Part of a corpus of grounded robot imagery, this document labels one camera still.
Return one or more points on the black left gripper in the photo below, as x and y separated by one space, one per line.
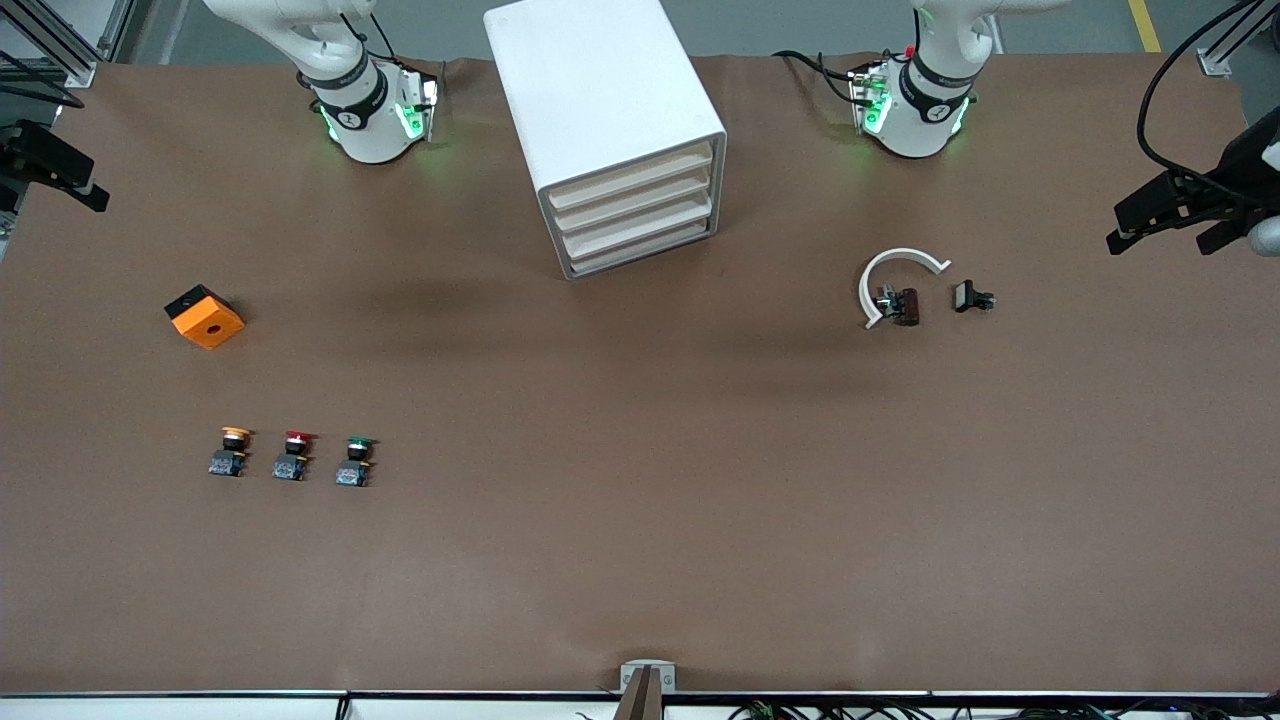
1236 168

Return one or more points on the red push button switch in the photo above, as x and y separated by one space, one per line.
291 465

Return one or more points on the brown beam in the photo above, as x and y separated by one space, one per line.
640 700

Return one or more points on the small brown component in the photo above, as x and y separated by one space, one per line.
908 306

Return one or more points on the orange box with hole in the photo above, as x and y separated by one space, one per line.
210 325

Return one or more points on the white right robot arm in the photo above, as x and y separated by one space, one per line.
370 130

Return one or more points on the yellow push button switch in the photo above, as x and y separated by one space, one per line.
232 450

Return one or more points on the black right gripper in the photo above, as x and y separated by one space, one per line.
22 150

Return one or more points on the grey metal bracket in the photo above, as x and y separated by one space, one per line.
668 680

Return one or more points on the aluminium frame profile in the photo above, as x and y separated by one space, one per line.
1215 62
75 68

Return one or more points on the small black component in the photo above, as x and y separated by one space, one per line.
965 295

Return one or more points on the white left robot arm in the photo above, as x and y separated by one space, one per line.
915 130

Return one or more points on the white table edge rail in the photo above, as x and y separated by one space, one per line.
200 708

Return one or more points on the brown table mat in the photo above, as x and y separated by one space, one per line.
640 520

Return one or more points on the green push button switch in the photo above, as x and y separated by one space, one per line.
352 472

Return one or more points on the yellow floor tape strip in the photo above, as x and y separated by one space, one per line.
1145 25

